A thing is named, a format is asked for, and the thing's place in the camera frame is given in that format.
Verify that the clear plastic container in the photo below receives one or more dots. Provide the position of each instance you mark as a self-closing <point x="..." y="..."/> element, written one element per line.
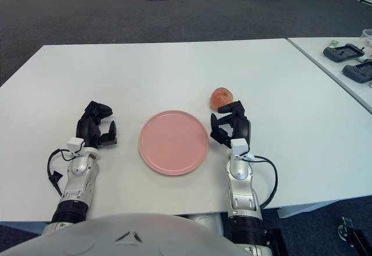
<point x="367" y="37"/>

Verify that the black metal stand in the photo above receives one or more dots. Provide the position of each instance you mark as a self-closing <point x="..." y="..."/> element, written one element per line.
<point x="353" y="235"/>

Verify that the green small packet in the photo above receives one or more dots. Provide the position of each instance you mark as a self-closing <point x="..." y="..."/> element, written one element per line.
<point x="334" y="42"/>

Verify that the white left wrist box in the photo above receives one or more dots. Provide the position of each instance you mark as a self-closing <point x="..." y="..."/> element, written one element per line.
<point x="75" y="145"/>

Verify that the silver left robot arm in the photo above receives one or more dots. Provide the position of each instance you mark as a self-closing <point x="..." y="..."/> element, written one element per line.
<point x="77" y="177"/>

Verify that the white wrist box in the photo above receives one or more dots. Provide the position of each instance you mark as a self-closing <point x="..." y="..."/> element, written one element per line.
<point x="239" y="147"/>
<point x="75" y="145"/>

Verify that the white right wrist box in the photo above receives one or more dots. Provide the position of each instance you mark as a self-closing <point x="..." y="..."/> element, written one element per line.
<point x="239" y="147"/>

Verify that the white side table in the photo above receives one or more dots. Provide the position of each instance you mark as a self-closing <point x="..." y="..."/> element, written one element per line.
<point x="314" y="46"/>

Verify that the red yellow apple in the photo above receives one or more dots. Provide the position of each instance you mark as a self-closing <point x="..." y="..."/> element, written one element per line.
<point x="221" y="96"/>

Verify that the black handheld controller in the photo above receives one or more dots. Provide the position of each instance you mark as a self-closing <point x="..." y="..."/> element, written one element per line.
<point x="357" y="72"/>
<point x="334" y="53"/>

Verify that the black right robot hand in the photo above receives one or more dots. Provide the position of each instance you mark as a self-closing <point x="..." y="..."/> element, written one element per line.
<point x="240" y="125"/>

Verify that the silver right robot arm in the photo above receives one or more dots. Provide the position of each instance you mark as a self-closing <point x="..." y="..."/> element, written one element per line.
<point x="241" y="180"/>

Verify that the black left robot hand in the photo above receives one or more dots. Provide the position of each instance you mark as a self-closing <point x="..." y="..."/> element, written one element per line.
<point x="87" y="126"/>

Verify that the grey robot torso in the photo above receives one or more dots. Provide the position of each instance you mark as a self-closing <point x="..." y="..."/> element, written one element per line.
<point x="116" y="238"/>

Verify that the pink round plate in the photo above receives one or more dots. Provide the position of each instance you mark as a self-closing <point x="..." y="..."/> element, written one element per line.
<point x="174" y="142"/>

